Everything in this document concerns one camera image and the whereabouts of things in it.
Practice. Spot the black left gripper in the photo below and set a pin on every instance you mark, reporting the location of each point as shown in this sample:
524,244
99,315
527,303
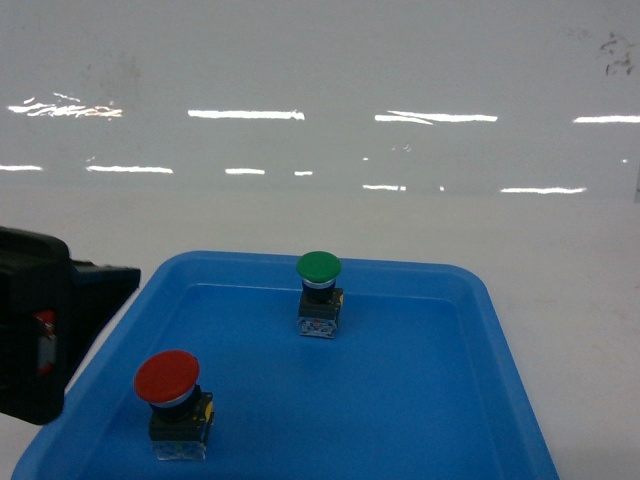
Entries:
52,309

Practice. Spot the red mushroom push button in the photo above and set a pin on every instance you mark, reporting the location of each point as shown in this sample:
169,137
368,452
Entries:
182,413

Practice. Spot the green mushroom push button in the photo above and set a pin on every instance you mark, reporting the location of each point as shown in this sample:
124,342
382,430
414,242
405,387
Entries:
321,300

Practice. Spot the blue plastic tray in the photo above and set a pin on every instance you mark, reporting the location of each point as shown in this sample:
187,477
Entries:
418,383

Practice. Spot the white whiteboard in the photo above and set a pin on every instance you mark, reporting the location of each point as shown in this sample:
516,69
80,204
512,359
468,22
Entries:
451,98

